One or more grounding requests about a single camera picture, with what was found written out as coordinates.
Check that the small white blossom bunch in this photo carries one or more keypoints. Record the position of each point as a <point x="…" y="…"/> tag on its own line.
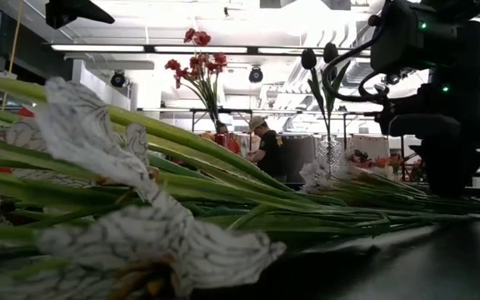
<point x="319" y="175"/>

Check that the dark grey partition panel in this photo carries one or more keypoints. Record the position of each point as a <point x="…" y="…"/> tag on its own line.
<point x="300" y="158"/>

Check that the orange red background flowers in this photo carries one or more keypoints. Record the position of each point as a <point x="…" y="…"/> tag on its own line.
<point x="388" y="160"/>

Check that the overhead light bar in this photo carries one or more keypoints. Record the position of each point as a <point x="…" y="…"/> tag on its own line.
<point x="98" y="48"/>

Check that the black hanging ceiling camera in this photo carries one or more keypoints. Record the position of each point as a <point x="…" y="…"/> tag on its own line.
<point x="256" y="75"/>
<point x="118" y="79"/>

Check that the black metal table frame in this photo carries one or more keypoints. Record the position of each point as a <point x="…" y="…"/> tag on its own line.
<point x="345" y="125"/>
<point x="193" y="125"/>

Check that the small white tag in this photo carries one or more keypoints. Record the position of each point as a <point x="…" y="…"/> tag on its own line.
<point x="7" y="75"/>

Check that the clear cut-glass vase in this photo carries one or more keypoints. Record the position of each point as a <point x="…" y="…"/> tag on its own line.
<point x="331" y="154"/>

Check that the person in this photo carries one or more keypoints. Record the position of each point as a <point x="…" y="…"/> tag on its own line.
<point x="234" y="146"/>
<point x="271" y="152"/>
<point x="358" y="156"/>

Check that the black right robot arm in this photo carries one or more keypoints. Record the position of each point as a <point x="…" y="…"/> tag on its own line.
<point x="452" y="41"/>

